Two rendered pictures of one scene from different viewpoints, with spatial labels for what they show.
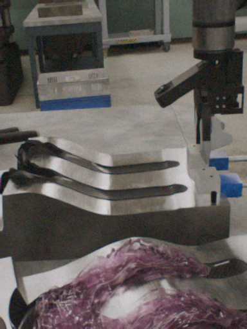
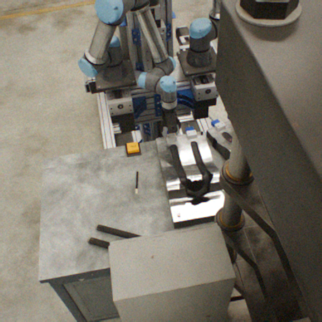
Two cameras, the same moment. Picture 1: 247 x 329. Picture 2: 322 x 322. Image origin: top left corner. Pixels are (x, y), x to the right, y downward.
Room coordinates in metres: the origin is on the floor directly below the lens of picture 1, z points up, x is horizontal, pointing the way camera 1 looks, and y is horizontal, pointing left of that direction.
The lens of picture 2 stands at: (1.08, 1.18, 2.36)
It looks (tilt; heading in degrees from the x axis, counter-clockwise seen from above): 50 degrees down; 263
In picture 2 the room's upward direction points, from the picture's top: 5 degrees counter-clockwise
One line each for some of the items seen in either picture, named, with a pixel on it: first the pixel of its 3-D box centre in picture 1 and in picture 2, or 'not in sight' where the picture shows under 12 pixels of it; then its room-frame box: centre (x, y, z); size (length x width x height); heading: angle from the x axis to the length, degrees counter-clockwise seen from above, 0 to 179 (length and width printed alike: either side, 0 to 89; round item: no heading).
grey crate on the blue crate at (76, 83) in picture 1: (73, 84); not in sight; (4.02, 0.38, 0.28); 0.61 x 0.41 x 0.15; 94
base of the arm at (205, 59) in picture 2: not in sight; (199, 52); (0.60, -0.59, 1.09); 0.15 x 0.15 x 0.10
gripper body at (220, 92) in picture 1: (216, 81); (169, 112); (0.86, -0.18, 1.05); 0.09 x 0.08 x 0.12; 89
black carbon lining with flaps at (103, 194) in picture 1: (91, 168); (190, 164); (0.80, 0.06, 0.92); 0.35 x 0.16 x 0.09; 90
